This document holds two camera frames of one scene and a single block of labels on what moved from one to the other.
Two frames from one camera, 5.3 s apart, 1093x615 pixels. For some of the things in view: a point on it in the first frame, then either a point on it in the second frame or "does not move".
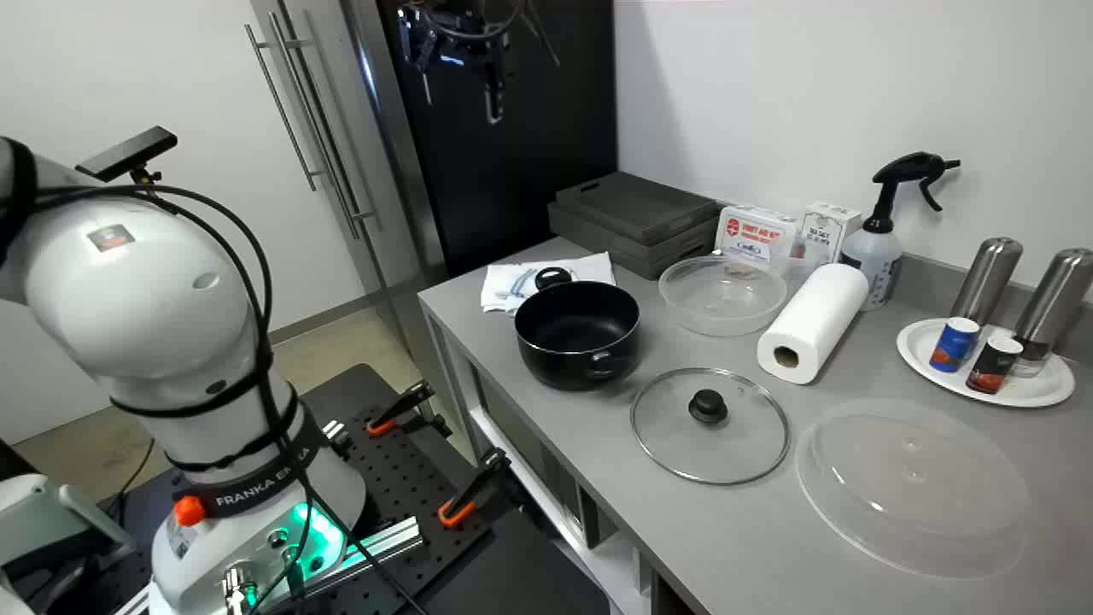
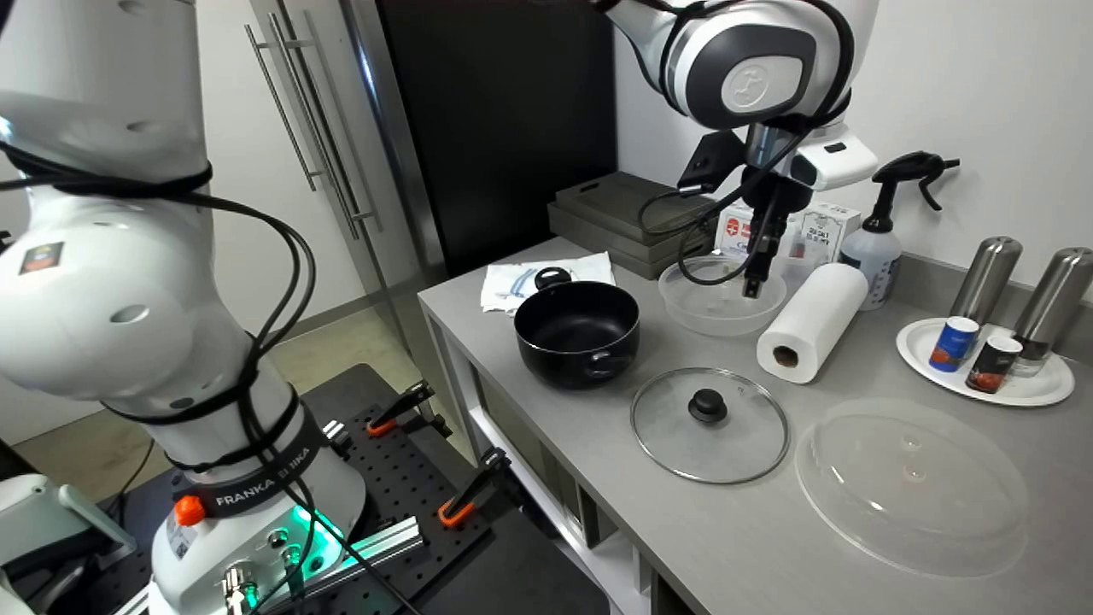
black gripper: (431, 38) → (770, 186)
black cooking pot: (577, 334) does not move
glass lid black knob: (710, 424) does not move
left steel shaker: (984, 281) does not move
